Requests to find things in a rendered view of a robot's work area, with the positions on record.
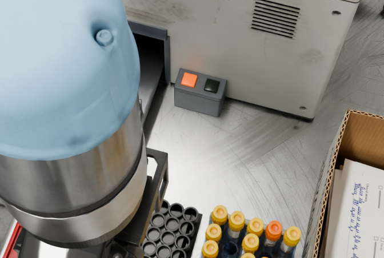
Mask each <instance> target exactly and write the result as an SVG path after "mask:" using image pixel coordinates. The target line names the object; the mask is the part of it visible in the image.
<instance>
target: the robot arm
mask: <svg viewBox="0 0 384 258"><path fill-rule="evenodd" d="M139 83H140V63H139V54H138V49H137V45H136V42H135V39H134V36H133V33H132V31H131V29H130V27H129V25H128V22H127V17H126V11H125V6H124V3H123V0H0V199H1V201H2V203H3V204H4V205H5V207H6V208H7V210H8V211H9V212H10V213H11V214H12V216H13V217H14V218H15V220H16V221H17V222H18V223H19V224H20V225H21V226H23V228H22V229H21V231H20V234H19V235H18V237H17V240H16V242H15V245H14V248H13V250H15V251H16V253H17V254H18V258H143V257H144V255H145V253H144V251H143V250H142V249H141V248H140V246H142V244H143V241H144V239H145V235H146V232H147V229H148V226H149V222H150V219H151V216H152V213H153V210H154V206H155V212H160V210H161V206H162V203H163V199H164V197H165V193H166V190H167V186H168V183H169V165H168V153H167V152H163V151H159V150H155V149H152V148H147V147H146V145H145V136H144V133H143V128H142V123H141V114H140V107H139V96H138V89H139ZM148 157H150V158H153V159H154V160H155V162H156V163H157V168H156V170H155V174H154V177H152V176H149V175H147V165H148V161H149V160H148ZM162 180H163V181H162ZM160 187H161V188H160ZM159 189H160V190H159Z"/></svg>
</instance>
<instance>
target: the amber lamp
mask: <svg viewBox="0 0 384 258"><path fill-rule="evenodd" d="M196 80H197V76H196V75H193V74H189V73H185V74H184V76H183V79H182V83H181V84H182V85H185V86H189V87H194V86H195V82H196Z"/></svg>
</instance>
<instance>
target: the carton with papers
mask: <svg viewBox="0 0 384 258"><path fill-rule="evenodd" d="M302 258H384V116H380V115H375V114H370V113H367V112H363V111H357V110H350V109H348V110H347V111H346V113H345V116H344V118H343V120H342V123H341V125H340V127H339V129H338V131H337V134H336V136H335V138H334V140H333V142H332V144H331V146H330V148H329V150H328V152H327V154H326V156H325V159H324V161H323V163H322V165H321V169H320V172H319V177H318V181H317V185H316V189H315V193H314V198H313V203H312V206H311V211H310V217H309V222H308V226H307V231H306V237H305V243H304V246H303V252H302Z"/></svg>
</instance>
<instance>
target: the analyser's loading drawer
mask: <svg viewBox="0 0 384 258"><path fill-rule="evenodd" d="M133 36H134V39H135V42H136V45H137V49H138V54H139V63H140V83H139V89H138V96H139V107H140V114H141V123H142V127H143V124H144V122H145V119H146V116H147V113H148V110H149V108H150V105H151V101H152V100H153V96H154V93H155V90H156V88H157V85H158V82H159V79H160V77H161V74H162V70H163V68H164V65H165V48H164V43H163V42H159V41H155V40H152V39H147V38H144V37H139V36H136V35H133Z"/></svg>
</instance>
